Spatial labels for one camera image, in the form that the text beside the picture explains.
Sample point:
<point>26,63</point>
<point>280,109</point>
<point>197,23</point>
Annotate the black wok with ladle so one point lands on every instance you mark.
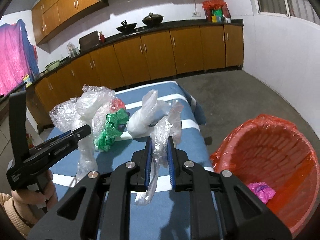
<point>126,28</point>

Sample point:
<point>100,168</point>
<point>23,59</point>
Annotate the orange kitchen cabinets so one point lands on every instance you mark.
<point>50,17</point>
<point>173,48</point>

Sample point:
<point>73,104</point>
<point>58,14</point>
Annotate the beige sleeve forearm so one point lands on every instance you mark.
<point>23,221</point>

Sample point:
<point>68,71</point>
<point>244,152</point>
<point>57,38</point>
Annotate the left hand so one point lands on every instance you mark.
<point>24,198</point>

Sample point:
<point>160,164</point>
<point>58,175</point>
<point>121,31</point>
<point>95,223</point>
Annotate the red bottle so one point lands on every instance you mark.
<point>102,38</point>

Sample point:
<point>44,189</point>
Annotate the barred window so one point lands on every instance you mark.
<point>289,8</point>

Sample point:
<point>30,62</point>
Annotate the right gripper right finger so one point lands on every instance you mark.
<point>221,206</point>

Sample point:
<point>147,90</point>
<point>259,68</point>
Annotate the black wok with lid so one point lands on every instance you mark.
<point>153,20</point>

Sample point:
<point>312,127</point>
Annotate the green basin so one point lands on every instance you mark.
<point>52,65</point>

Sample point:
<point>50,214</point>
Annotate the red bag condiment rack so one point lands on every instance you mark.
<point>216,11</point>

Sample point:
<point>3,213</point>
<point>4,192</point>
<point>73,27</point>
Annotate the pink blue hanging cloth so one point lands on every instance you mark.
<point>18,57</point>

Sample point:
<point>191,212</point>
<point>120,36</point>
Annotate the white translucent plastic bag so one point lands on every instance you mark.
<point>149,113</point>

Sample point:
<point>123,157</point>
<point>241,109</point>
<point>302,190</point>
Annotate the dark green foil wrapper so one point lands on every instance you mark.
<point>113,128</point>

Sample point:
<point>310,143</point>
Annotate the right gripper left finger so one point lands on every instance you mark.
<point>98,207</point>

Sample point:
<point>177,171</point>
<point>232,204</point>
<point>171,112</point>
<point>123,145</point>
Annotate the orange lower kitchen cabinets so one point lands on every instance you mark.
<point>173,48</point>

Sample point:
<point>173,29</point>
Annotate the orange upper kitchen cabinets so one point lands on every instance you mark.
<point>50,17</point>

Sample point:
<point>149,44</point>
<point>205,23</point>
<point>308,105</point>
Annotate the clear bubble wrap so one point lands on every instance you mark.
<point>90,109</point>

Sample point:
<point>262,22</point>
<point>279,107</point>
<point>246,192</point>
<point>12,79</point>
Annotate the pink plastic bag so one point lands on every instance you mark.
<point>262,191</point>

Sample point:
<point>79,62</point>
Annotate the clear jar on counter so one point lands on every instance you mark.
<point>73,51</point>

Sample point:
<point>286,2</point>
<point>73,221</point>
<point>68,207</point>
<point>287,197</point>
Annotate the clear crinkled plastic wrapper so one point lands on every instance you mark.
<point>169,126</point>

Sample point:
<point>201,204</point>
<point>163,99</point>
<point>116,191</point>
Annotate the red lined trash basket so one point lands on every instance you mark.
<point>272,150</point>

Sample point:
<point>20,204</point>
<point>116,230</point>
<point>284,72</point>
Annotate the dark cutting board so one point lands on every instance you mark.
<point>89,41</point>

